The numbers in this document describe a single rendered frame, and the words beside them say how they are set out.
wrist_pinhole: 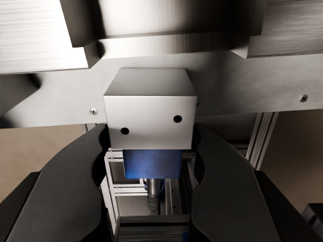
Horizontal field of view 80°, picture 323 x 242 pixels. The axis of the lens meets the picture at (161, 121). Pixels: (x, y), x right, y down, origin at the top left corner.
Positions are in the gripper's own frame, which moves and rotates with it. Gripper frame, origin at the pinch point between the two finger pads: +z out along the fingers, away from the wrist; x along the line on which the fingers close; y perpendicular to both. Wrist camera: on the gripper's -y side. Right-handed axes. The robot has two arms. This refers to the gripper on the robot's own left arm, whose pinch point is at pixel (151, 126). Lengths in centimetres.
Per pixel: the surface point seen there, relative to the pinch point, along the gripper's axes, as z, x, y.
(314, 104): 4.6, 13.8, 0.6
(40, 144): 85, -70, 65
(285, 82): 4.6, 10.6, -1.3
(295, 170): 85, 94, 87
